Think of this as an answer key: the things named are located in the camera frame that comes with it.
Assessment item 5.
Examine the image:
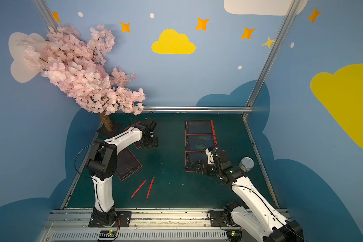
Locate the colourful scribble red writing tablet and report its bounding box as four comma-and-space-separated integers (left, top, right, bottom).
185, 134, 215, 151

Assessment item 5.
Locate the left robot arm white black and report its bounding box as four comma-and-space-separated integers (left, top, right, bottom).
86, 118, 158, 227

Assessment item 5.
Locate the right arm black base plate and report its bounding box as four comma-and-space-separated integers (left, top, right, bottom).
207, 210, 240, 227

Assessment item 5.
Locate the aluminium front rail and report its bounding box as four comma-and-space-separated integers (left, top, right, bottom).
36, 208, 300, 242

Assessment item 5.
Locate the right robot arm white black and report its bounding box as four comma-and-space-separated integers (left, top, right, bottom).
196, 148, 305, 242

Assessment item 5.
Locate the pink cherry blossom tree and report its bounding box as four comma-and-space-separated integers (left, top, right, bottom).
21, 25, 146, 132

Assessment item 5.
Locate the aluminium back frame bar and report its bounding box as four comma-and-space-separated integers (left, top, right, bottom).
144, 106, 253, 113

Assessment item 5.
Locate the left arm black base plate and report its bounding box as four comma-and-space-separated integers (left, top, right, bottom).
88, 210, 132, 228

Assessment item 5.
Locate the red stylus pair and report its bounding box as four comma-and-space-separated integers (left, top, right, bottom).
210, 120, 215, 135

